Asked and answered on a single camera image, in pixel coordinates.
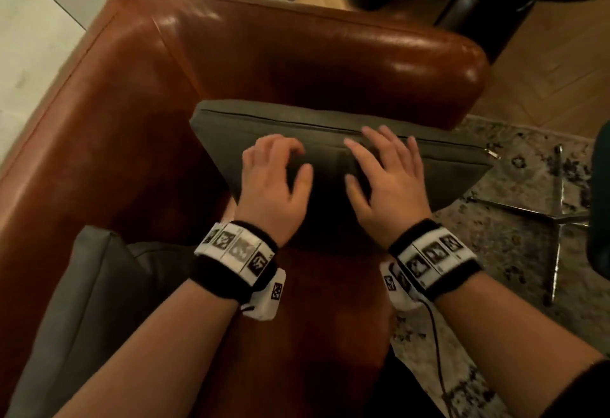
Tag person's right forearm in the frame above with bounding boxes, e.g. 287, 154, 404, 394
434, 271, 606, 418

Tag person's left forearm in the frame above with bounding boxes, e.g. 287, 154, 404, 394
52, 279, 239, 418

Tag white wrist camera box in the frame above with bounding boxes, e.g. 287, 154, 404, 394
379, 260, 430, 312
240, 267, 287, 322

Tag person's left hand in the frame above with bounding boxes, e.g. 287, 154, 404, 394
233, 134, 315, 249

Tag teal chair with chrome base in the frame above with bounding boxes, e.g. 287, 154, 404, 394
464, 120, 610, 309

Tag brown leather sofa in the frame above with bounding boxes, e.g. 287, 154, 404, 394
0, 0, 491, 418

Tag person's right hand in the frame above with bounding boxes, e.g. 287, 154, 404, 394
342, 124, 433, 250

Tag black marker wristband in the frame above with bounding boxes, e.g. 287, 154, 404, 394
388, 218, 483, 303
189, 220, 280, 304

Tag thin black camera cable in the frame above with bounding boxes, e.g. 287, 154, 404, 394
419, 300, 454, 418

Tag grey cushion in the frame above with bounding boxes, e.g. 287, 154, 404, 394
4, 225, 196, 418
189, 99, 501, 242

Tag patterned grey rug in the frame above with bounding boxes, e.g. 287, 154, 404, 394
390, 115, 610, 418

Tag black trousers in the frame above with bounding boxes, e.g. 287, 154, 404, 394
364, 346, 447, 418

